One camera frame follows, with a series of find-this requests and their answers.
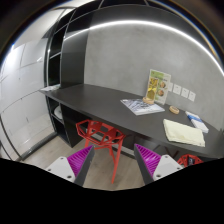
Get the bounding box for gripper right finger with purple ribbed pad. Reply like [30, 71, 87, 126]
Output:
[134, 144, 182, 185]

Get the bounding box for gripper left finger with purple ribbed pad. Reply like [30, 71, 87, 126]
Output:
[46, 145, 94, 186]

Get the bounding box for cream folded towel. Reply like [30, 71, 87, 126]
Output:
[163, 119, 205, 147]

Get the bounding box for red metal chair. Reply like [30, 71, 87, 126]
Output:
[76, 119, 125, 183]

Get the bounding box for small round wooden coaster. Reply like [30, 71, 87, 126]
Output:
[169, 106, 180, 115]

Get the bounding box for white object in lower shelf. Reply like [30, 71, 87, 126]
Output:
[54, 106, 62, 120]

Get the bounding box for large open magazine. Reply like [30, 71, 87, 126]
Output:
[121, 99, 165, 115]

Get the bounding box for blue and white booklet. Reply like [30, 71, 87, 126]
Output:
[185, 111, 209, 133]

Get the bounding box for standing green menu card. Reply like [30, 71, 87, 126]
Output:
[150, 70, 171, 104]

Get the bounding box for gold trophy on wooden base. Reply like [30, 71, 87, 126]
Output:
[143, 83, 157, 104]

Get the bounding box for papers on shelf ledge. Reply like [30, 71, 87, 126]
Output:
[40, 84, 60, 92]

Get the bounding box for black shelving unit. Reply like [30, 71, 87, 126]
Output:
[44, 0, 102, 147]

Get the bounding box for white wall socket right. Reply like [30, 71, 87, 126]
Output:
[188, 91, 196, 102]

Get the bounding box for white wall socket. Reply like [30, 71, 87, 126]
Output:
[188, 91, 196, 102]
[168, 82, 173, 92]
[173, 84, 182, 95]

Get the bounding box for white wall socket middle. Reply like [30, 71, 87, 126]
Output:
[173, 84, 182, 95]

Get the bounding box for white wall socket left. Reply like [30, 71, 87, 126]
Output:
[168, 82, 173, 92]

